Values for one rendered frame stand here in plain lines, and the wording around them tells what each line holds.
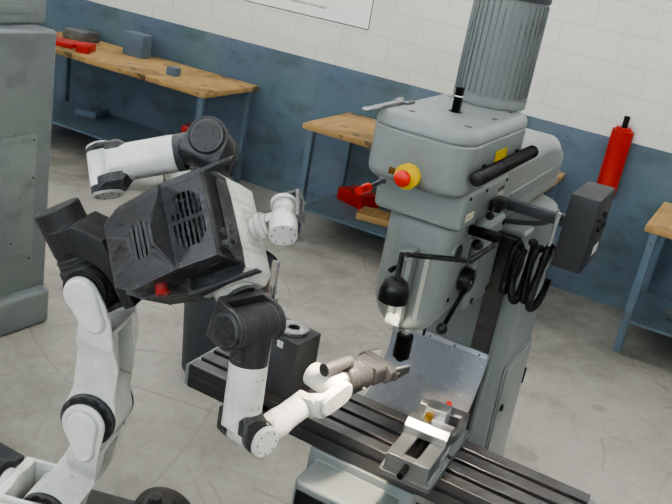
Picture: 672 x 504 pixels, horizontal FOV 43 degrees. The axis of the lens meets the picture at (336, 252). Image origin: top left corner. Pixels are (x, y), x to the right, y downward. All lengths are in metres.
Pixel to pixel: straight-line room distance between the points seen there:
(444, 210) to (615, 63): 4.35
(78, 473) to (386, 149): 1.15
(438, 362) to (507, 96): 0.89
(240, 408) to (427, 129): 0.76
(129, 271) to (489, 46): 1.07
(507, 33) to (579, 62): 4.12
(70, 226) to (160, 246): 0.29
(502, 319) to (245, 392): 1.00
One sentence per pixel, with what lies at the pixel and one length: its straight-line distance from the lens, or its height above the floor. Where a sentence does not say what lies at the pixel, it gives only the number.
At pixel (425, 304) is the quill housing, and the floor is 1.41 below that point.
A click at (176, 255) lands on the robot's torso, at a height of 1.57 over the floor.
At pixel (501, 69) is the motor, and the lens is 2.28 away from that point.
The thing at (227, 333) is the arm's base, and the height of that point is 1.42.
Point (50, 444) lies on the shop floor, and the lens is 3.94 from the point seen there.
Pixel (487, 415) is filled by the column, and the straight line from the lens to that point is 2.82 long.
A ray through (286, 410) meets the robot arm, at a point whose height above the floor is 1.17.
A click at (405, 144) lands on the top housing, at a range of 1.98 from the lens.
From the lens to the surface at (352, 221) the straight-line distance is 6.37.
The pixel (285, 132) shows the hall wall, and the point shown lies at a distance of 7.37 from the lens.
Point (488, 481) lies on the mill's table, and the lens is 2.40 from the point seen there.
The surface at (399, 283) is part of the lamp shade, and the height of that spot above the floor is 1.51.
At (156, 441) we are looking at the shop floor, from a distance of 3.98.
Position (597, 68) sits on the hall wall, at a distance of 6.35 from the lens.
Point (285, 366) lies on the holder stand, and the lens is 2.49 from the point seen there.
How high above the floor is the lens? 2.27
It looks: 21 degrees down
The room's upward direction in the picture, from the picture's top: 10 degrees clockwise
